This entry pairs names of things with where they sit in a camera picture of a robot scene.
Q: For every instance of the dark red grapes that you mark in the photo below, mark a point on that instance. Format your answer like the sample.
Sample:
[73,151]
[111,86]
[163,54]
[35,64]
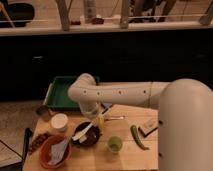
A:
[38,141]

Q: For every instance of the wooden block brush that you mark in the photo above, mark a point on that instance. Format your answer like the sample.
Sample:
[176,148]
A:
[148,127]

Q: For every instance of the green plastic tray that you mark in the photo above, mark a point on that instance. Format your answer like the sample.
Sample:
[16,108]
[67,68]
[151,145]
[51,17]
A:
[57,98]

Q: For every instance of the green cup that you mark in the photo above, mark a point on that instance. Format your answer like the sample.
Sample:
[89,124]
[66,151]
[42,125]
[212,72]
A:
[114,144]

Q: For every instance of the small metal cup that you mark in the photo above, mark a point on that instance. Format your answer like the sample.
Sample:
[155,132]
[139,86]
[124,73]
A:
[43,113]

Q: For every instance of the crumpled grey cloth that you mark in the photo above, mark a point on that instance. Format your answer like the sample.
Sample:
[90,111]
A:
[57,152]

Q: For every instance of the white round container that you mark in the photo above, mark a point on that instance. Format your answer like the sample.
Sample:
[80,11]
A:
[59,122]

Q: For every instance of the purple bowl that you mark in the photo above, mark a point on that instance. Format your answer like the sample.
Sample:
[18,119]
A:
[91,137]

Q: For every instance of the white dish brush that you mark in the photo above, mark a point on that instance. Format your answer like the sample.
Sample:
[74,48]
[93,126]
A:
[81,133]

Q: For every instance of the metal spoon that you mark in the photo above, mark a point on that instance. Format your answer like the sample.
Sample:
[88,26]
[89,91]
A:
[114,118]

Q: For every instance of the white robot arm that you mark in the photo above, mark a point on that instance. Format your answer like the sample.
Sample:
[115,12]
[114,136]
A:
[185,116]

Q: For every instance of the black chair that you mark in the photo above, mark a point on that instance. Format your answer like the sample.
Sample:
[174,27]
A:
[20,13]

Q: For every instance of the green chili pepper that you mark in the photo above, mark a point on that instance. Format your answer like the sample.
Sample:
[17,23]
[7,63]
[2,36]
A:
[136,138]

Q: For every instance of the orange bowl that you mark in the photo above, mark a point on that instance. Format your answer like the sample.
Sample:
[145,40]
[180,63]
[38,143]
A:
[45,152]

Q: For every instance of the yellow banana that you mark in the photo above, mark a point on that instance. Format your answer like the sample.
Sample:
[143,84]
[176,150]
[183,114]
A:
[100,122]

